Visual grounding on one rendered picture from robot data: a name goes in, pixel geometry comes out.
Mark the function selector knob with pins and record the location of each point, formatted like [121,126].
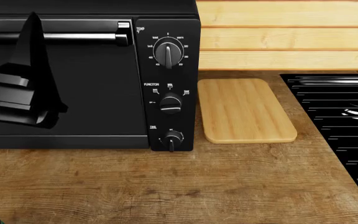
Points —
[170,103]

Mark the light wooden cutting board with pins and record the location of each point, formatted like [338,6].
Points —
[244,109]

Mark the black toaster oven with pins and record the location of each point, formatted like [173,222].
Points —
[104,93]

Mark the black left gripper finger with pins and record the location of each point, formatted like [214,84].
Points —
[34,42]

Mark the small timer knob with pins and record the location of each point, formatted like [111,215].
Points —
[172,139]

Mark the black glossy stove top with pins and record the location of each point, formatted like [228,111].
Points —
[340,130]

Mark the large temperature knob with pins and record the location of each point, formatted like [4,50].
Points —
[167,53]

